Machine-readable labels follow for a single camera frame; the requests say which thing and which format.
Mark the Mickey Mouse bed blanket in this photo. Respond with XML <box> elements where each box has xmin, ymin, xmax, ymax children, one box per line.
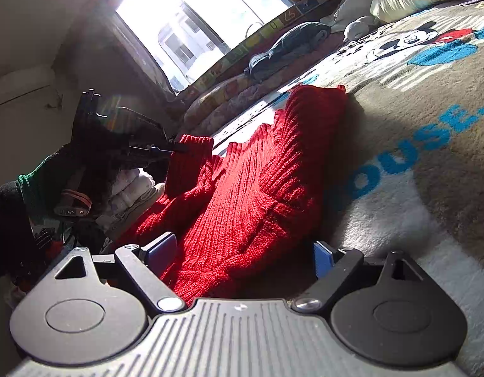
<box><xmin>209</xmin><ymin>0</ymin><xmax>484</xmax><ymax>377</ymax></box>

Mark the dark blue folded garment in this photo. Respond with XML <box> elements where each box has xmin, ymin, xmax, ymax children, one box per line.
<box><xmin>244</xmin><ymin>21</ymin><xmax>331</xmax><ymax>83</ymax></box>

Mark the white cloth by pillow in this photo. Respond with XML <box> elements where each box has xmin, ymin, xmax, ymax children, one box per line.
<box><xmin>320</xmin><ymin>0</ymin><xmax>376</xmax><ymax>33</ymax></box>

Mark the gloved left hand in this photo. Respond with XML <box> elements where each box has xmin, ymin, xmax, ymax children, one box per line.
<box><xmin>0</xmin><ymin>144</ymin><xmax>117</xmax><ymax>277</ymax></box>

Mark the stack of folded pale clothes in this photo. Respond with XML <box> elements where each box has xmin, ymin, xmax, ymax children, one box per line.
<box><xmin>96</xmin><ymin>168</ymin><xmax>165</xmax><ymax>241</ymax></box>

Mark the small grey plush toy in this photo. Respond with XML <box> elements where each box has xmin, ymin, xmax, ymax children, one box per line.
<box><xmin>344</xmin><ymin>15</ymin><xmax>380</xmax><ymax>42</ymax></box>

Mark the floral folded mattress pad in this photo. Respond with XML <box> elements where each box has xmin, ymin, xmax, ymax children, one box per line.
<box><xmin>176</xmin><ymin>70</ymin><xmax>289</xmax><ymax>140</ymax></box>

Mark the window with frame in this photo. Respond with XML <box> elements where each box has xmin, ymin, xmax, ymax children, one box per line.
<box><xmin>116</xmin><ymin>0</ymin><xmax>292</xmax><ymax>93</ymax></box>

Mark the red knitted sweater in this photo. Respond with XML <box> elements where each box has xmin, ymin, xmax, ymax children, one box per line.
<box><xmin>116</xmin><ymin>85</ymin><xmax>348</xmax><ymax>303</ymax></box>

